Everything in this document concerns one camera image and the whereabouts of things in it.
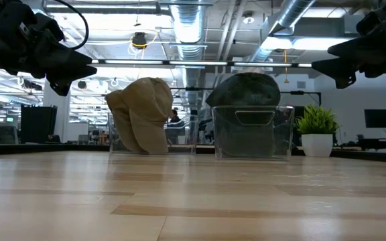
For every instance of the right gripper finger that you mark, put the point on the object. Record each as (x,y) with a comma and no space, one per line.
(340,68)
(364,47)

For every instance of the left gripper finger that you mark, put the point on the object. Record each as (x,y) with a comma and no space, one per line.
(69,75)
(59,53)

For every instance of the tan cap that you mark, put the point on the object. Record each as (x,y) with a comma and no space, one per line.
(149,107)
(116,107)

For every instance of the black cabinet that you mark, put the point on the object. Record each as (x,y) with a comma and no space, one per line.
(39,124)

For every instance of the black computer monitor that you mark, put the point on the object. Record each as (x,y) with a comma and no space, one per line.
(379,118)

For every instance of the small potted green plant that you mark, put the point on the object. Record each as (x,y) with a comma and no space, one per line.
(317,140)

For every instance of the black office desk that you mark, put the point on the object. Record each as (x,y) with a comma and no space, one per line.
(380,142)

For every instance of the narrow clear plastic bin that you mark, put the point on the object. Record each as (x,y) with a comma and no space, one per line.
(283,134)

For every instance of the person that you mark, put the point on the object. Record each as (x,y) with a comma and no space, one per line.
(174,118)

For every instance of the long ceiling light strip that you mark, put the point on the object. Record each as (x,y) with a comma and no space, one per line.
(196,63)

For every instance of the wide clear plastic bin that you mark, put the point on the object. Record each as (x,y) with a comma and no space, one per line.
(186,134)

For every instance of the silver ventilation duct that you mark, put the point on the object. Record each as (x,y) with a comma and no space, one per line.
(188,26)
(293,10)

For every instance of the black overhead camera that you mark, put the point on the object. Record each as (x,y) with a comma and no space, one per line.
(140,39)

